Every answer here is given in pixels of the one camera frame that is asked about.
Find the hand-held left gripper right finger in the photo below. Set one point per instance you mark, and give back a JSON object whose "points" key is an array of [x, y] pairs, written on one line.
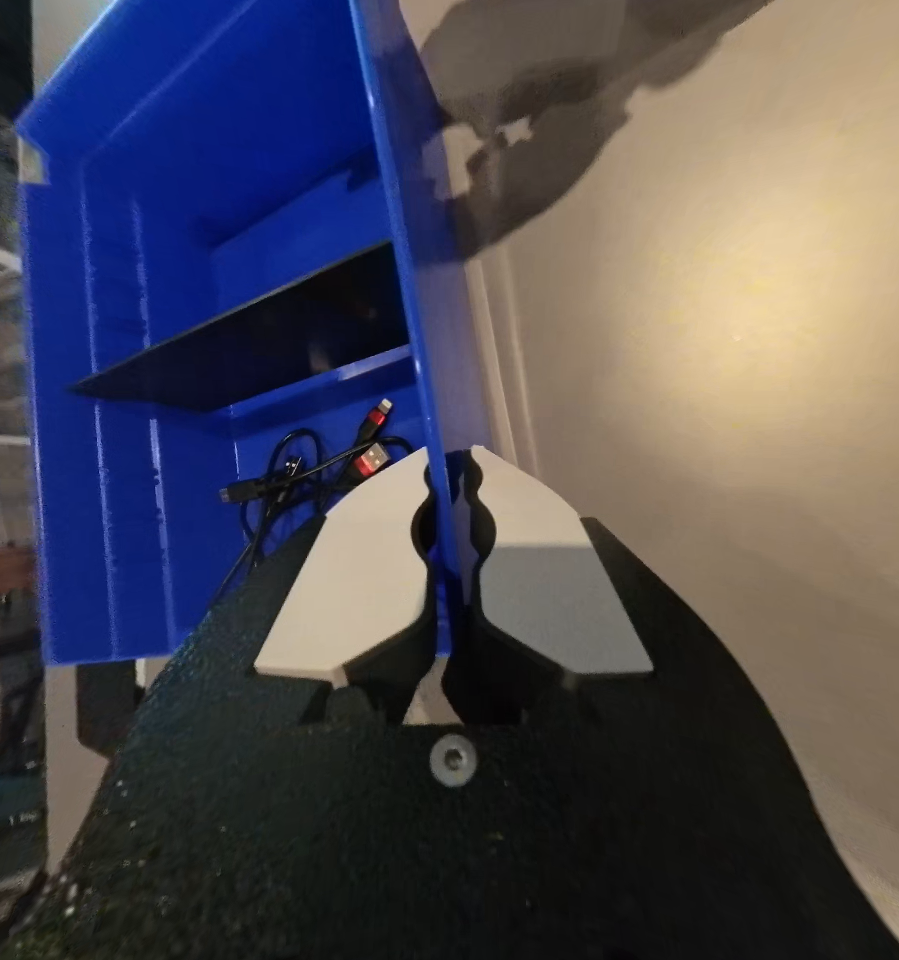
{"points": [[547, 570]]}

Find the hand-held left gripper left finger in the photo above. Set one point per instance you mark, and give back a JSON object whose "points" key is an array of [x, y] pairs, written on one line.
{"points": [[359, 570]]}

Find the blue plastic bin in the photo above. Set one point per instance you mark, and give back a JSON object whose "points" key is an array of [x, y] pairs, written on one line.
{"points": [[142, 315]]}

